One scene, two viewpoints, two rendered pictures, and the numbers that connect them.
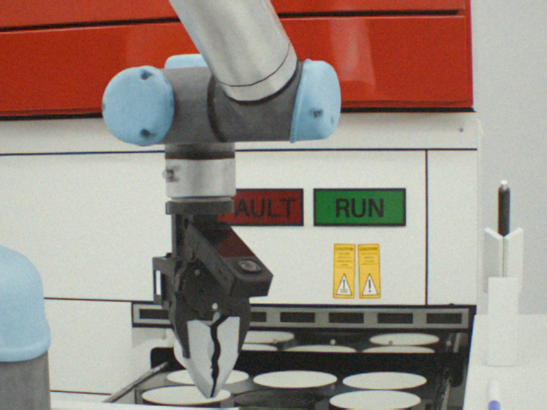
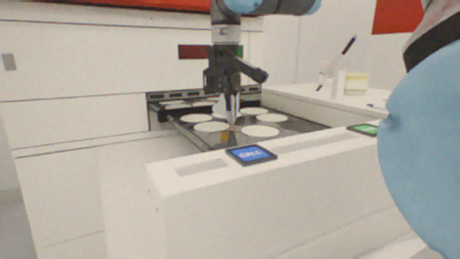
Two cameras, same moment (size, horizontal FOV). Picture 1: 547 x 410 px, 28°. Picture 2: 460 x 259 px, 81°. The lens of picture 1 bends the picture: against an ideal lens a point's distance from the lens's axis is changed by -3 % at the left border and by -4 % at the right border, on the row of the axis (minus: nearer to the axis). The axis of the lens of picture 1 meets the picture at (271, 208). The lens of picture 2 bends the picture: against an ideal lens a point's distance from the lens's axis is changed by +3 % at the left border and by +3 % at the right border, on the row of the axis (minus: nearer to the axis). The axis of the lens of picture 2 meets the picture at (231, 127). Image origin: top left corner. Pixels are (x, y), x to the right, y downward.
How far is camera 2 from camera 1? 0.84 m
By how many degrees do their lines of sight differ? 41
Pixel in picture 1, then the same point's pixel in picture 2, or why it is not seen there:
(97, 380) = (132, 128)
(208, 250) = (243, 65)
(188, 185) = (231, 36)
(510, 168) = not seen: hidden behind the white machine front
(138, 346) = (152, 111)
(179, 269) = (224, 74)
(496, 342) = (339, 92)
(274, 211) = (201, 53)
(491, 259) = (334, 64)
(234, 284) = (262, 77)
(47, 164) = (95, 30)
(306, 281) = not seen: hidden behind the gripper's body
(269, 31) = not seen: outside the picture
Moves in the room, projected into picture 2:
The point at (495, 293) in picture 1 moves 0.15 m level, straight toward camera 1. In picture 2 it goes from (340, 75) to (393, 81)
